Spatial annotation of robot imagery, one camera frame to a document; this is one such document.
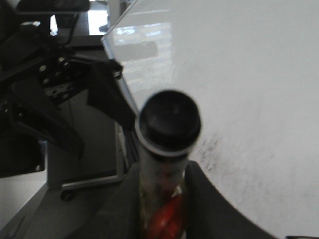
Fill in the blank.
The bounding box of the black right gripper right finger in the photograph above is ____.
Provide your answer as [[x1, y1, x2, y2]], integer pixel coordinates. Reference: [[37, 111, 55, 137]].
[[185, 161, 274, 239]]

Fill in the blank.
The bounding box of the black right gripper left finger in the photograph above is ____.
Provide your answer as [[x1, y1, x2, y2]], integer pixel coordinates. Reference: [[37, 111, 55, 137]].
[[67, 163, 140, 239]]

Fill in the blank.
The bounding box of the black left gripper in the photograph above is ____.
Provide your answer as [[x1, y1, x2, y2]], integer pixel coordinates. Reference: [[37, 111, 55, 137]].
[[0, 25, 136, 158]]

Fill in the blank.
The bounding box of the white whiteboard marker black cap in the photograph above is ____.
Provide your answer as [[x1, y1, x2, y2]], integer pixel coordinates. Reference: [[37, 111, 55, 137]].
[[135, 90, 201, 239]]

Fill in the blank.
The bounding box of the grey wheeled stand base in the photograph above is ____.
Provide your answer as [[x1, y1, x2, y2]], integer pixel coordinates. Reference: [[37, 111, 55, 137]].
[[60, 123, 130, 202]]

